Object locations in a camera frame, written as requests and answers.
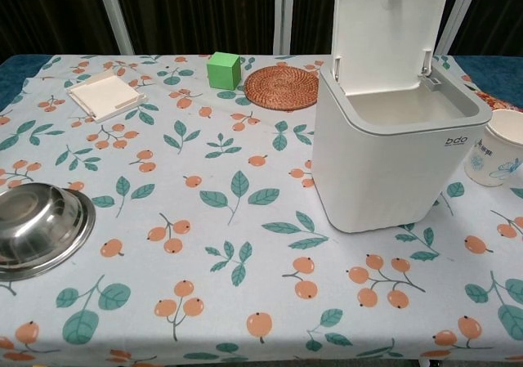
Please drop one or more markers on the fruit and leaf print tablecloth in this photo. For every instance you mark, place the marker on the fruit and leaf print tablecloth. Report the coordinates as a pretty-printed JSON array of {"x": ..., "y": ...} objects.
[{"x": 229, "y": 228}]

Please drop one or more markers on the round woven rattan coaster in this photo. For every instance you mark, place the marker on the round woven rattan coaster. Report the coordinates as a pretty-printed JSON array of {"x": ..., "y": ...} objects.
[{"x": 281, "y": 87}]

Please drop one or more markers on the white printed paper cup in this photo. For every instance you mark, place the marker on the white printed paper cup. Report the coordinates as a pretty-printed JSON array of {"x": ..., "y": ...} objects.
[{"x": 496, "y": 154}]

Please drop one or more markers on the green cube block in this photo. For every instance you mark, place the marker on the green cube block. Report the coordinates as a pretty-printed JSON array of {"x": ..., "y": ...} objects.
[{"x": 222, "y": 70}]

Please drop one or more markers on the dark curtain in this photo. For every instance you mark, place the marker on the dark curtain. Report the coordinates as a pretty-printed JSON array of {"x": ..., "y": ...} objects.
[{"x": 196, "y": 11}]

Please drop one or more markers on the white metal frame post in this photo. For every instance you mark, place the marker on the white metal frame post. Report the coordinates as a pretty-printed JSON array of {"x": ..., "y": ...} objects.
[
  {"x": 282, "y": 13},
  {"x": 463, "y": 11},
  {"x": 116, "y": 13}
]

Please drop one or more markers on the white flat plastic holder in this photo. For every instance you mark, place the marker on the white flat plastic holder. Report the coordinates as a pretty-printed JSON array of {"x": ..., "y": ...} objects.
[{"x": 106, "y": 95}]

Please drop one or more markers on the stainless steel bowl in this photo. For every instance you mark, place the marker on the stainless steel bowl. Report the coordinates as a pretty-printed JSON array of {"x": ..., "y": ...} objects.
[{"x": 37, "y": 228}]

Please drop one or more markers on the white trash bin lid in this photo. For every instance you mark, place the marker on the white trash bin lid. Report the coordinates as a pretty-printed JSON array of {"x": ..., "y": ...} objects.
[{"x": 367, "y": 146}]

